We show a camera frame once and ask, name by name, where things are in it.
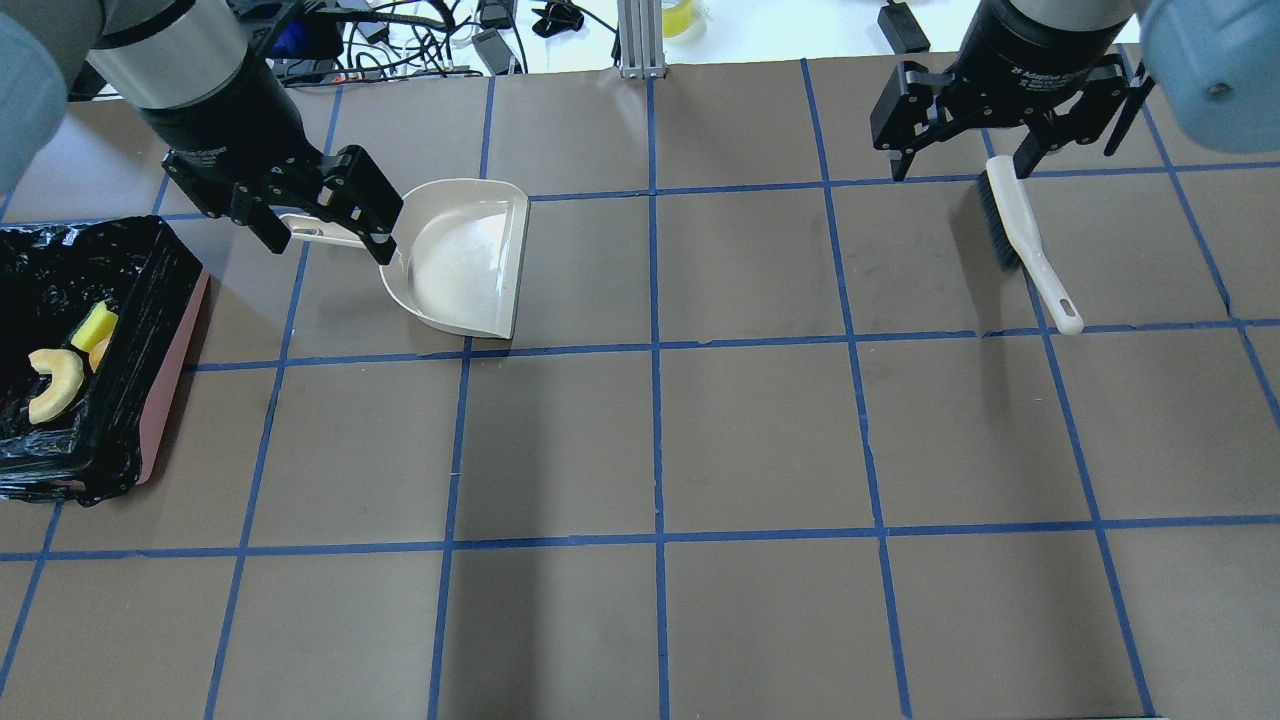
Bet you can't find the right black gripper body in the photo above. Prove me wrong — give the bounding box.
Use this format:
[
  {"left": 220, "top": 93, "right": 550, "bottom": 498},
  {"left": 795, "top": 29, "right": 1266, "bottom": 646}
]
[{"left": 869, "top": 1, "right": 1157, "bottom": 170}]

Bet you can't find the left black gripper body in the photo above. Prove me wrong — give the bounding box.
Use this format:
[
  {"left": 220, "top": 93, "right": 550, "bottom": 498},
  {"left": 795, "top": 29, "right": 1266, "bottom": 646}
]
[{"left": 140, "top": 56, "right": 403, "bottom": 237}]

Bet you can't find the beige plastic dustpan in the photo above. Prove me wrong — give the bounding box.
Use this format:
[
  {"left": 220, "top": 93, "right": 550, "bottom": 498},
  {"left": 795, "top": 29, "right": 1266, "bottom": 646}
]
[{"left": 278, "top": 178, "right": 531, "bottom": 341}]

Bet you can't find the beige hand brush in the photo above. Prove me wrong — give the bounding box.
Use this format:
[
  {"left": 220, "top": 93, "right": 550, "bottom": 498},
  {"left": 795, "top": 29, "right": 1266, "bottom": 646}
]
[{"left": 977, "top": 155, "right": 1085, "bottom": 334}]

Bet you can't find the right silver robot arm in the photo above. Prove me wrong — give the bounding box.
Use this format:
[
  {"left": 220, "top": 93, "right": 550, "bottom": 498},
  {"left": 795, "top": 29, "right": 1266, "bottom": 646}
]
[{"left": 869, "top": 1, "right": 1279, "bottom": 181}]

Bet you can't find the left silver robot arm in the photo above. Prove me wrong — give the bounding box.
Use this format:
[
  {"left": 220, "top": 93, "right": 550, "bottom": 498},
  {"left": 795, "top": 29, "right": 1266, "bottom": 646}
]
[{"left": 1, "top": 1, "right": 404, "bottom": 266}]

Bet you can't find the bin with black bag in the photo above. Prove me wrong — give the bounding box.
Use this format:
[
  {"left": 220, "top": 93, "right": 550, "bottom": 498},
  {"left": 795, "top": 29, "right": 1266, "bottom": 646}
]
[{"left": 1, "top": 215, "right": 207, "bottom": 507}]

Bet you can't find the black power adapter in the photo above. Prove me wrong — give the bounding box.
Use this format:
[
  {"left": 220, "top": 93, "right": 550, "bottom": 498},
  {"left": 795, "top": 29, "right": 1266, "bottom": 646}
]
[{"left": 876, "top": 1, "right": 931, "bottom": 55}]

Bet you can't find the yellow green sponge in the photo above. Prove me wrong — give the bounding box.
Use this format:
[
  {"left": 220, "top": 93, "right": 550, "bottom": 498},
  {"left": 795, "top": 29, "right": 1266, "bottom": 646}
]
[{"left": 70, "top": 301, "right": 119, "bottom": 354}]

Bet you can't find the yellow crumpled bread toy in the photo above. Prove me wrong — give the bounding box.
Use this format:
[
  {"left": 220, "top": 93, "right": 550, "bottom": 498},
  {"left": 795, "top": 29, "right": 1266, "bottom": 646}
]
[{"left": 87, "top": 336, "right": 111, "bottom": 373}]

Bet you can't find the beige curved peel piece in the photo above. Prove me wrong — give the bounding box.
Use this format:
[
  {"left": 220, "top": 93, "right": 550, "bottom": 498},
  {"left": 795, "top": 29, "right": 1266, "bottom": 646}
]
[{"left": 28, "top": 348, "right": 84, "bottom": 425}]

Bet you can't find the yellow tape roll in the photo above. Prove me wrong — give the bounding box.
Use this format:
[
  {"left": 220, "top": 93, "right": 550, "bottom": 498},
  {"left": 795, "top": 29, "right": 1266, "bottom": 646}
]
[{"left": 660, "top": 0, "right": 705, "bottom": 40}]

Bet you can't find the aluminium frame post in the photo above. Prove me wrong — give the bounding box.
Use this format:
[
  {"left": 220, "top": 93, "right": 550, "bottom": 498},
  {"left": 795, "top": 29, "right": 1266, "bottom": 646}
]
[{"left": 616, "top": 0, "right": 668, "bottom": 79}]

